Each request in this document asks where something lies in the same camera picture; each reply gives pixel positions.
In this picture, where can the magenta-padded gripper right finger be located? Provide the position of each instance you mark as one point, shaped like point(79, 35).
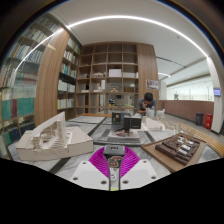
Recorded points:
point(136, 171)

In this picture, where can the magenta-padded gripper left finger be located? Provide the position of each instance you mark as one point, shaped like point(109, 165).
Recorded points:
point(90, 173)

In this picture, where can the black charger with red logo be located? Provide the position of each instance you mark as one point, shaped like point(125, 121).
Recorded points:
point(114, 150)

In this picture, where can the white stepped architectural model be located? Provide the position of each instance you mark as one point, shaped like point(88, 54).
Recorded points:
point(56, 141)

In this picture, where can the brown building model on board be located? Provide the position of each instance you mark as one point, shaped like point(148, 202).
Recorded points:
point(176, 148)

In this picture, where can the black box model on base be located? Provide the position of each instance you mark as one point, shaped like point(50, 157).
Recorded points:
point(128, 122)

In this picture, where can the small white architectural model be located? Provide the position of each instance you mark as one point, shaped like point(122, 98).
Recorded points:
point(152, 124)

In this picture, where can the thin wooden stick model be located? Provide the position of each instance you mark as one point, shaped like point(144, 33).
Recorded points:
point(176, 127)

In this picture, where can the person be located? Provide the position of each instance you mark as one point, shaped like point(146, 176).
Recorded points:
point(146, 102)

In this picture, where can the dark blue bin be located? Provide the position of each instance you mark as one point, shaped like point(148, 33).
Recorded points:
point(199, 119)

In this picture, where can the red bin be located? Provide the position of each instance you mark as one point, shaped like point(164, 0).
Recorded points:
point(208, 121)

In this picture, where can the poster on wood panel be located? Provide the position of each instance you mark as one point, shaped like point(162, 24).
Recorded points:
point(152, 84)

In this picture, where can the dark bookshelf with books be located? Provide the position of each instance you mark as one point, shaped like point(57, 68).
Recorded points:
point(66, 83)

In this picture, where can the open wooden shelf unit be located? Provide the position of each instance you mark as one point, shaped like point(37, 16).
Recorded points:
point(107, 80)

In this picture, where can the short ceiling light strip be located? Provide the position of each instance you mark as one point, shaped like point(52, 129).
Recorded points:
point(164, 74)

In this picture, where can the curved bookshelf with books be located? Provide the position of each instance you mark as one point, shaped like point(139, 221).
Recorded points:
point(20, 83)

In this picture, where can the long curved ceiling light strip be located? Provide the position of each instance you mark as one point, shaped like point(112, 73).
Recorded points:
point(133, 17)

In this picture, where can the blue wall screen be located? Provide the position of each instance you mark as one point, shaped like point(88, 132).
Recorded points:
point(217, 91)

